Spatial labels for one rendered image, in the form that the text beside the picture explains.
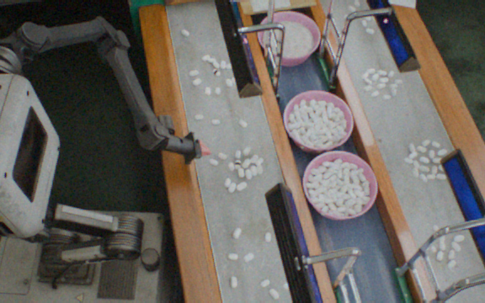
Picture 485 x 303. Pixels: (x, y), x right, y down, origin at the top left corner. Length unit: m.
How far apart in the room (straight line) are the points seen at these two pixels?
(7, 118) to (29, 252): 1.01
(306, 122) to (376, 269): 0.61
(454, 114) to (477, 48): 1.44
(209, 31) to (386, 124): 0.84
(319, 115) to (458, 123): 0.55
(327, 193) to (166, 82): 0.77
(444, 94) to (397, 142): 0.31
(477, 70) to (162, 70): 2.04
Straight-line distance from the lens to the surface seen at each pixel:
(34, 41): 1.58
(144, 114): 1.73
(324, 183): 1.93
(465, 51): 3.55
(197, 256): 1.78
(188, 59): 2.23
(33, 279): 2.19
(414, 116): 2.17
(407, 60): 1.86
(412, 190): 2.00
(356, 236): 1.94
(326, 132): 2.04
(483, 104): 3.33
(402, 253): 1.87
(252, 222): 1.84
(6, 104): 1.33
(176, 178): 1.90
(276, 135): 1.98
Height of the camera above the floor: 2.45
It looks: 60 degrees down
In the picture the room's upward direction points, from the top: 2 degrees clockwise
